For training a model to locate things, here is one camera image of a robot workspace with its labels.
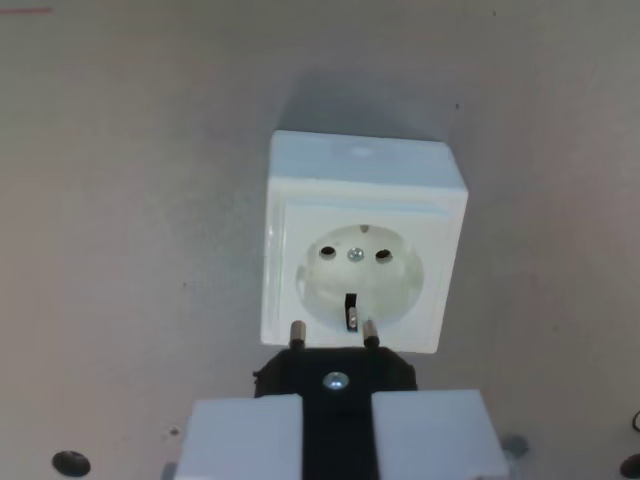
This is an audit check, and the black two-pin plug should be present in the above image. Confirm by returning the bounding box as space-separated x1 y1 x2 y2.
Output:
252 319 419 480

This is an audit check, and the white wall socket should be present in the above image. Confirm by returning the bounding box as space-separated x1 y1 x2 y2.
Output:
259 129 470 356

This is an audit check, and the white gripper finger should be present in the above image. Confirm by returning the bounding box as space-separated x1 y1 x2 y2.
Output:
371 389 512 480
175 394 305 480

